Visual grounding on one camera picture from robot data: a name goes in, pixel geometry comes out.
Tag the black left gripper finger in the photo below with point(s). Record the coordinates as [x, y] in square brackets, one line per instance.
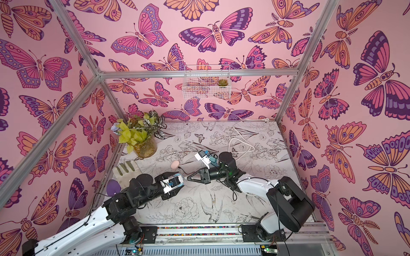
[170, 194]
[168, 177]

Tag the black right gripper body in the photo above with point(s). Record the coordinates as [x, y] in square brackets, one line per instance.
[203, 174]

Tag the pink earbud case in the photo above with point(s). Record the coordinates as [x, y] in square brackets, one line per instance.
[175, 165]

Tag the teal power strip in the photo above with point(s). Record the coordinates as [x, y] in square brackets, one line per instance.
[213, 158]

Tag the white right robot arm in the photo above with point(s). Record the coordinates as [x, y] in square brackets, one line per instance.
[292, 207]

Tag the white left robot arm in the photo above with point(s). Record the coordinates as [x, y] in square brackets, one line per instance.
[111, 223]

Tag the beige cloth with green stripes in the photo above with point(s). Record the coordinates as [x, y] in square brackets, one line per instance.
[124, 172]

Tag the pink purple brush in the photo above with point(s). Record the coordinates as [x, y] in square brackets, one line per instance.
[113, 188]

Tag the potted plant in amber vase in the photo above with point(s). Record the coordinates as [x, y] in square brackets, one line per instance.
[139, 131]

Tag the small succulent in basket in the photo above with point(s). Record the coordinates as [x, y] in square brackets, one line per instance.
[223, 82]

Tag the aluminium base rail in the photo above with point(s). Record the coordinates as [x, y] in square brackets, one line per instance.
[210, 240]

